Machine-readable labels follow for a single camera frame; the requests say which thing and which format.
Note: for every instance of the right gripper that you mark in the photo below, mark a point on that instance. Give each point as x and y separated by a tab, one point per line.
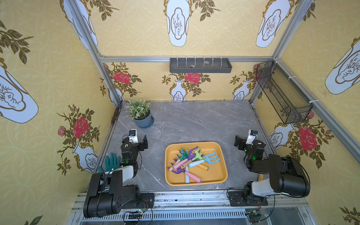
244	143

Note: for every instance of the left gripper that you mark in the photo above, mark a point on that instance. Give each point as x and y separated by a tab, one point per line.
138	144

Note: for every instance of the yellow storage tray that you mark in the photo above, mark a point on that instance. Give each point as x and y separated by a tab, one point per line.
210	174

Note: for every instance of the light blue hand fork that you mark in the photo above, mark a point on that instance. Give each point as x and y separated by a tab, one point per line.
209	159

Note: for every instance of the purple fork pink handle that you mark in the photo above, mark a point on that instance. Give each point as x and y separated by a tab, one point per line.
183	161

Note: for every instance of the dark green hand rake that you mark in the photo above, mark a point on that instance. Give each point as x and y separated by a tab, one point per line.
183	155

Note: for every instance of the light green hand rake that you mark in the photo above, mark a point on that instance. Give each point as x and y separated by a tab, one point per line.
193	155

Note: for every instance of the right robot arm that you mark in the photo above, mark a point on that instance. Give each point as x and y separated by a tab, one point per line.
286	175

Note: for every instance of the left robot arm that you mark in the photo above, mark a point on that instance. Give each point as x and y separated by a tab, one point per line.
106	194

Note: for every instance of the green rubber glove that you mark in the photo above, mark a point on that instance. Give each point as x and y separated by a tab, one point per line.
112	162

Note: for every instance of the potted green plant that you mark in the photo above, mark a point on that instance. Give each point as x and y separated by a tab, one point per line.
139	111

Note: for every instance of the light blue fork in tray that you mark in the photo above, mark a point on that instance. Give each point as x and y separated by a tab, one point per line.
187	178

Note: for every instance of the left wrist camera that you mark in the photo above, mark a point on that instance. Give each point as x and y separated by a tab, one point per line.
132	135

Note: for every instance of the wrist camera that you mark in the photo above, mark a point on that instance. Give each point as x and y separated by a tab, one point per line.
132	135
252	135

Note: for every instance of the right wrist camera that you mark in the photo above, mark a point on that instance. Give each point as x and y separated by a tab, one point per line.
252	135

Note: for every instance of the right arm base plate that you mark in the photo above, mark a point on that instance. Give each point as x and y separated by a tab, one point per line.
240	198

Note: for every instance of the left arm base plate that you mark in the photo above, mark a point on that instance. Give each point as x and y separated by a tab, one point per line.
144	200

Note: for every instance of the purple rake pink handle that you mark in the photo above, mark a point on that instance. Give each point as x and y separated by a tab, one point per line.
191	176

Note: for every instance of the black wire mesh basket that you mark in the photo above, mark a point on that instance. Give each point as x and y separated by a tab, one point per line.
288	100

